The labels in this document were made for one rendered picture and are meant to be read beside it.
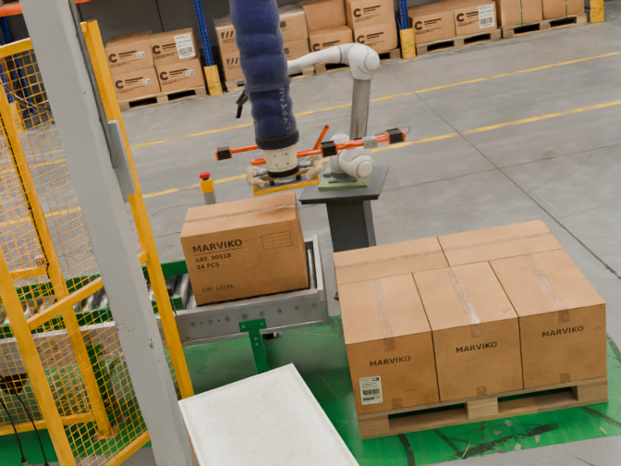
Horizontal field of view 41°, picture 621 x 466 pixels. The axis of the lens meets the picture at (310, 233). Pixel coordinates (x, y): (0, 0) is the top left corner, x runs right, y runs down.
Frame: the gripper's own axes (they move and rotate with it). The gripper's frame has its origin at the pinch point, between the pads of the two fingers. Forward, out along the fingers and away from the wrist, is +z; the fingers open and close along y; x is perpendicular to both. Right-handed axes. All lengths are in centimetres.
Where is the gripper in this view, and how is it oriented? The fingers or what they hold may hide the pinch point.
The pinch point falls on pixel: (247, 119)
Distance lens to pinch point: 468.5
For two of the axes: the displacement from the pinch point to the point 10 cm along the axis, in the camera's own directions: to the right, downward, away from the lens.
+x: -5.9, 0.7, -8.0
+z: -2.6, 9.3, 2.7
